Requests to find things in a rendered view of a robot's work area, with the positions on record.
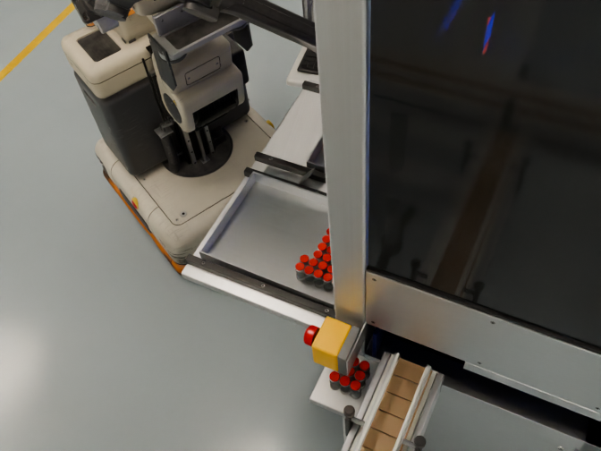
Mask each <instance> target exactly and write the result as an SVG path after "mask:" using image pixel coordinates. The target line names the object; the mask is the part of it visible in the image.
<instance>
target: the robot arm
mask: <svg viewBox="0 0 601 451"><path fill-rule="evenodd" d="M71 1H72V3H73V5H74V7H75V9H76V11H77V12H78V14H79V16H80V18H81V19H82V21H83V23H84V24H90V23H92V22H93V21H96V20H98V19H101V18H103V17H107V18H110V19H113V20H116V21H126V18H127V17H128V14H129V11H130V10H131V9H130V8H132V6H133V5H134V4H135V3H137V2H139V1H141V0H71ZM178 1H181V2H183V3H184V5H183V8H182V9H183V10H184V11H185V12H187V13H190V14H192V15H195V16H197V17H199V18H201V19H203V20H206V21H209V22H216V21H217V20H218V16H219V13H227V14H231V15H233V16H235V17H238V18H240V19H242V20H245V21H247V22H250V23H252V24H254V25H256V26H259V27H260V28H262V29H265V30H268V31H270V32H273V33H275V34H276V35H278V36H281V37H283V38H287V39H289V40H290V41H292V42H295V43H297V44H299V45H301V46H304V47H306V48H308V49H310V50H312V51H313V52H315V53H316V52H317V43H316V31H315V22H313V21H310V20H308V19H306V18H304V17H302V16H300V15H298V14H296V13H293V12H291V11H289V10H287V9H284V8H283V7H281V6H279V5H277V4H274V3H271V2H269V1H267V0H178Z"/></svg>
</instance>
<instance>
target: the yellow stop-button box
mask: <svg viewBox="0 0 601 451"><path fill-rule="evenodd" d="M359 334H360V328H357V327H354V326H351V325H349V324H347V323H344V322H342V321H340V320H337V319H333V318H331V317H326V318H325V320H324V322H323V324H322V326H321V328H320V329H319V331H318V333H317V336H316V338H315V340H314V342H313V343H312V346H311V347H312V353H313V360H314V362H315V363H318V364H320V365H323V366H325V367H327V368H329V369H331V370H335V371H339V373H342V374H343V375H347V368H346V362H347V360H348V357H349V355H350V353H351V350H352V348H353V346H354V345H355V342H356V340H357V338H358V336H359Z"/></svg>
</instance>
